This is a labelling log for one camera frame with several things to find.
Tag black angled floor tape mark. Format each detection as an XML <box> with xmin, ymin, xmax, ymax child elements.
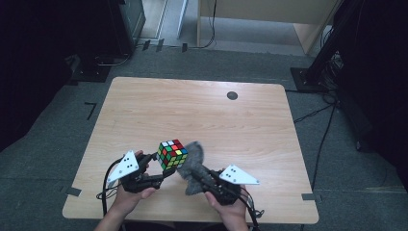
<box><xmin>84</xmin><ymin>101</ymin><xmax>98</xmax><ymax>121</ymax></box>

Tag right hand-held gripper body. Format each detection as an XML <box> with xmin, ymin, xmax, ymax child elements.
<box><xmin>204</xmin><ymin>164</ymin><xmax>261</xmax><ymax>207</ymax></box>

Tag left hand-held gripper cable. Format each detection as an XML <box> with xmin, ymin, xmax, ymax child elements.
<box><xmin>95</xmin><ymin>157</ymin><xmax>125</xmax><ymax>219</ymax></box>

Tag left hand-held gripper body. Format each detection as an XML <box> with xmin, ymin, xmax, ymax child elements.
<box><xmin>106</xmin><ymin>150</ymin><xmax>165</xmax><ymax>194</ymax></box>

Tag person's right hand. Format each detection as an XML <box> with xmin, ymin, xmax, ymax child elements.
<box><xmin>204</xmin><ymin>185</ymin><xmax>250</xmax><ymax>226</ymax></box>

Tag person's left hand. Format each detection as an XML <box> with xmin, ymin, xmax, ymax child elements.
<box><xmin>112</xmin><ymin>149</ymin><xmax>159</xmax><ymax>219</ymax></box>

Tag looped black cable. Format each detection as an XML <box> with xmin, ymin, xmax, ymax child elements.
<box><xmin>94</xmin><ymin>52</ymin><xmax>133</xmax><ymax>67</ymax></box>

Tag right hand-held gripper cable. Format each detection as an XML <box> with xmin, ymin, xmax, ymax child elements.
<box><xmin>239</xmin><ymin>186</ymin><xmax>266</xmax><ymax>231</ymax></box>

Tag person's lap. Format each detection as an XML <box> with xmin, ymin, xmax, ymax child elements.
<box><xmin>121</xmin><ymin>221</ymin><xmax>227</xmax><ymax>231</ymax></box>

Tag tangled cable bundle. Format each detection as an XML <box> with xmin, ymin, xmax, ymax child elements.
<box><xmin>319</xmin><ymin>51</ymin><xmax>344</xmax><ymax>94</ymax></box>

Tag grey cloth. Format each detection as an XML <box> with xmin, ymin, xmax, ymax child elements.
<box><xmin>176</xmin><ymin>141</ymin><xmax>210</xmax><ymax>196</ymax></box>

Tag black cabinet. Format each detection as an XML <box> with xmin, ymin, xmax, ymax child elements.
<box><xmin>76</xmin><ymin>0</ymin><xmax>147</xmax><ymax>65</ymax></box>

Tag hand-held gripper cable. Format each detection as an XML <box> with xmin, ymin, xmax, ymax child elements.
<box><xmin>95</xmin><ymin>157</ymin><xmax>125</xmax><ymax>219</ymax></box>
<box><xmin>239</xmin><ymin>186</ymin><xmax>266</xmax><ymax>231</ymax></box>

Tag multicoloured puzzle cube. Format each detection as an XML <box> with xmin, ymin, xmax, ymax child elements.
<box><xmin>156</xmin><ymin>139</ymin><xmax>189</xmax><ymax>171</ymax></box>

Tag dark curtain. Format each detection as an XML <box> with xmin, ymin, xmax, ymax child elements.
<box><xmin>333</xmin><ymin>0</ymin><xmax>408</xmax><ymax>193</ymax></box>
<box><xmin>0</xmin><ymin>0</ymin><xmax>83</xmax><ymax>152</ymax></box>

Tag black metal stand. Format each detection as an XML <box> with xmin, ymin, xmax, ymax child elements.
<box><xmin>290</xmin><ymin>0</ymin><xmax>365</xmax><ymax>94</ymax></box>

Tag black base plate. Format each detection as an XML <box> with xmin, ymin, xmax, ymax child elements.
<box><xmin>70</xmin><ymin>61</ymin><xmax>113</xmax><ymax>84</ymax></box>

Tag black floor cable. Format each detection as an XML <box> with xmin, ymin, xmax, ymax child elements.
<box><xmin>293</xmin><ymin>102</ymin><xmax>336</xmax><ymax>125</ymax></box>
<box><xmin>311</xmin><ymin>104</ymin><xmax>338</xmax><ymax>192</ymax></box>

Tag hanging black cable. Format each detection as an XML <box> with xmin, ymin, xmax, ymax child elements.
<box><xmin>189</xmin><ymin>0</ymin><xmax>218</xmax><ymax>50</ymax></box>

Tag light wooden desk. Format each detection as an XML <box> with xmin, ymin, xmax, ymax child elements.
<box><xmin>195</xmin><ymin>0</ymin><xmax>343</xmax><ymax>56</ymax></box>

